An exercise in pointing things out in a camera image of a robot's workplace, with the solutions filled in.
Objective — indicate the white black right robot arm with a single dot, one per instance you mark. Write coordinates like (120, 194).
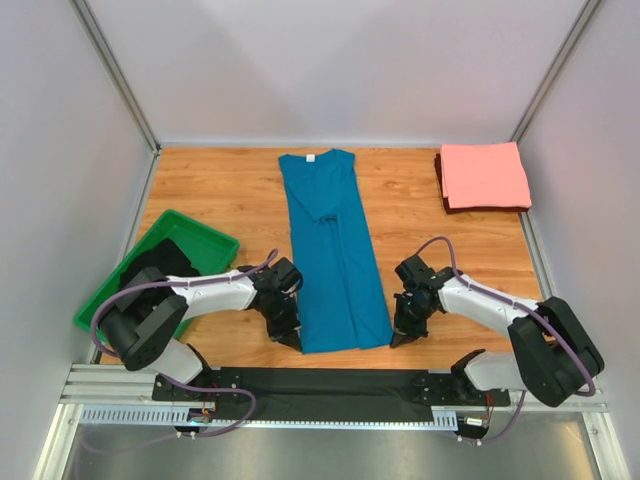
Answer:
(551, 355)

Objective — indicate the folded pink t shirt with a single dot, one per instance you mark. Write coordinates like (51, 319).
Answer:
(484, 175)

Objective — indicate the black t shirts in tray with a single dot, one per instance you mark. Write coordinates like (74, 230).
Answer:
(166, 256)

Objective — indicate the slotted aluminium cable rail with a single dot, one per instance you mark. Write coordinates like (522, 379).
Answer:
(183, 416)

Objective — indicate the blue t shirt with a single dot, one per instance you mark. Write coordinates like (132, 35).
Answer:
(341, 304)

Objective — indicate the aluminium frame post left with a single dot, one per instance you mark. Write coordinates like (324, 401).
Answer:
(100, 43)

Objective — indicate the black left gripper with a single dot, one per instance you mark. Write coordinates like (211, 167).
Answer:
(282, 320)

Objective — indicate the black front mounting strip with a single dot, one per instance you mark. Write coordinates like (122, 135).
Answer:
(330, 394)

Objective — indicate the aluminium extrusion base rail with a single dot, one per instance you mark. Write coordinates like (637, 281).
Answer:
(112, 384)

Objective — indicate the green plastic tray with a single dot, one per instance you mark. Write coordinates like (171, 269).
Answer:
(210, 252)

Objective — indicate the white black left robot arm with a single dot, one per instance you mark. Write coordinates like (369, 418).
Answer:
(137, 324)

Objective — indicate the aluminium frame post right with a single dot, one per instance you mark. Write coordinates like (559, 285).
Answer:
(580, 25)

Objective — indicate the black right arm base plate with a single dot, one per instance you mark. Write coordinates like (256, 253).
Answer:
(455, 389)

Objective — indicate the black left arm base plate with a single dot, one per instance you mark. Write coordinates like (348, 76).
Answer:
(164, 390)

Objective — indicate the aluminium frame post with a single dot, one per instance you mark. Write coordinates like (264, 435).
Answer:
(580, 25)
(100, 43)

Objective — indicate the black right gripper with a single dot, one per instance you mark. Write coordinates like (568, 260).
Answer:
(410, 323)

